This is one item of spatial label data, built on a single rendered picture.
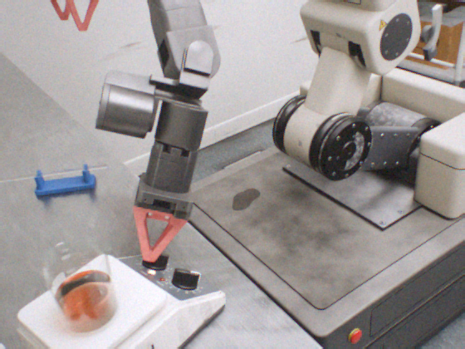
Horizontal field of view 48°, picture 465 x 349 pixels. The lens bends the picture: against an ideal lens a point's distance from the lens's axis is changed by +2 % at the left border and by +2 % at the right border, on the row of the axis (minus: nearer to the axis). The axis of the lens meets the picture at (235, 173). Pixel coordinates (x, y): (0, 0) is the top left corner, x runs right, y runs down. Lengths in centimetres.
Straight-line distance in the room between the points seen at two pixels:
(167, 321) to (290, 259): 73
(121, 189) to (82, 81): 124
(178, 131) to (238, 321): 24
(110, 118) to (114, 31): 154
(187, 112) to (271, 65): 201
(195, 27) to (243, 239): 81
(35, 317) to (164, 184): 20
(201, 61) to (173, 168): 13
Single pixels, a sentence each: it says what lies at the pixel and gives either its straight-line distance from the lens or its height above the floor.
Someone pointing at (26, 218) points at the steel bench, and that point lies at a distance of 93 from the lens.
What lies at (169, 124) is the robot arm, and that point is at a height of 98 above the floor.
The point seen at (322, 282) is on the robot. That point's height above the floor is 37.
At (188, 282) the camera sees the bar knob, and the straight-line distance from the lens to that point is 64.
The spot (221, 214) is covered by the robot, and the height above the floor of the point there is 37.
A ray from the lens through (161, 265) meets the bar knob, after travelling 68.
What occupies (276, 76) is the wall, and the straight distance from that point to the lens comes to 264.
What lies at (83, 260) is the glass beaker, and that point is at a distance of 58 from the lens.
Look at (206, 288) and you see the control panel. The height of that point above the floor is 79.
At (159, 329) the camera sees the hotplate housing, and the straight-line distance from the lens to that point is 59.
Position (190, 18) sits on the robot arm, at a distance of 64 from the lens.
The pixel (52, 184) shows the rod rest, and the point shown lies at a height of 76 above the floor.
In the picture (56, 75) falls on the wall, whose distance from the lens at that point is 208.
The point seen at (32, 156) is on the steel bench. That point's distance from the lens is 110.
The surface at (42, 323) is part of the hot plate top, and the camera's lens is 60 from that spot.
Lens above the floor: 125
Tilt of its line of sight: 33 degrees down
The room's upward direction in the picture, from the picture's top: 6 degrees counter-clockwise
